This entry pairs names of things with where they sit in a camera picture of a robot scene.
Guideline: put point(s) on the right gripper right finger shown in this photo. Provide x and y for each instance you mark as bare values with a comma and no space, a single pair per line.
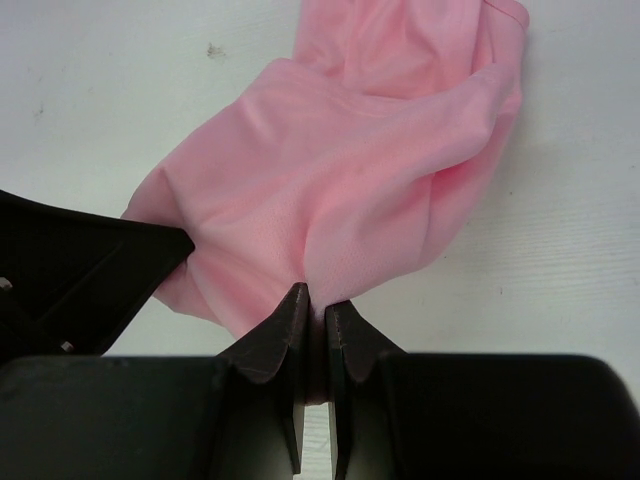
361,446

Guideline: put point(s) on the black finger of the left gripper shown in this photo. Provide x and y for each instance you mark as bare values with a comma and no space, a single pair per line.
71,282

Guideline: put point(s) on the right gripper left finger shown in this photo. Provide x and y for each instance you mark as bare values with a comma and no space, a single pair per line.
262,419

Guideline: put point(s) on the pink t shirt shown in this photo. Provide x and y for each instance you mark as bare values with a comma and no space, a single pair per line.
354,161

